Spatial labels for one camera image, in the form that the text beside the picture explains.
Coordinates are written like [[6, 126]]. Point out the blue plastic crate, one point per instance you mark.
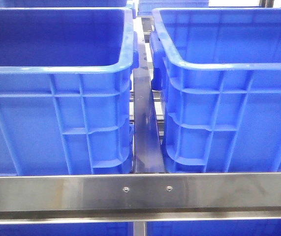
[[219, 73], [65, 90]]

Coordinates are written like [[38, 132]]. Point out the blue crate rear left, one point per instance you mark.
[[68, 3]]

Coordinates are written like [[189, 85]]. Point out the stainless steel front rail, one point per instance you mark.
[[139, 197]]

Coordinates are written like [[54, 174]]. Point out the steel centre divider bar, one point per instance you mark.
[[147, 151]]

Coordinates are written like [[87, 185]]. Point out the blue crate lower left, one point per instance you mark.
[[74, 229]]

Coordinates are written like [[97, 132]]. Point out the blue crate rear right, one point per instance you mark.
[[145, 7]]

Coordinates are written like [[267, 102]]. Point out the blue plastic crate left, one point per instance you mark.
[[65, 90]]

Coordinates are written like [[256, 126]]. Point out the blue plastic crate right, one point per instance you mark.
[[219, 73]]

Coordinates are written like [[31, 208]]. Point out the blue crate lower right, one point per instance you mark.
[[266, 227]]

